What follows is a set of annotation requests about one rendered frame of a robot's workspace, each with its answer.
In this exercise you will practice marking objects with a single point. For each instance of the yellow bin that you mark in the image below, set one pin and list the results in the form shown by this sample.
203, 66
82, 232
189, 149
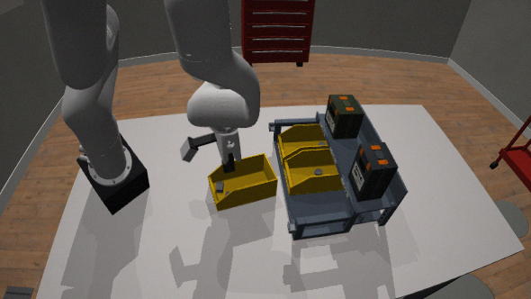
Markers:
298, 138
303, 164
255, 173

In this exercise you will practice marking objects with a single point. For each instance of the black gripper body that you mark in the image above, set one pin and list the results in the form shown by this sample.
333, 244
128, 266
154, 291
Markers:
228, 143

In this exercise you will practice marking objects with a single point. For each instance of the dark green case with handle slot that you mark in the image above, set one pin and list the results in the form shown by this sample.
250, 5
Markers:
343, 117

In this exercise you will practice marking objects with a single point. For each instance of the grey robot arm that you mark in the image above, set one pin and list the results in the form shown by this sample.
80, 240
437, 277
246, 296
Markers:
81, 37

